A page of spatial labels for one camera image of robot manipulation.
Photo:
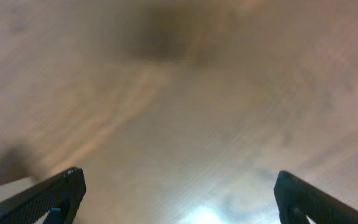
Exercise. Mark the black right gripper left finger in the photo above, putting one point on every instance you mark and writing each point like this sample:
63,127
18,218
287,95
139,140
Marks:
58,198

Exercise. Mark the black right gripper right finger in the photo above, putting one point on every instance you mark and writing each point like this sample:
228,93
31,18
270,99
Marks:
299,202

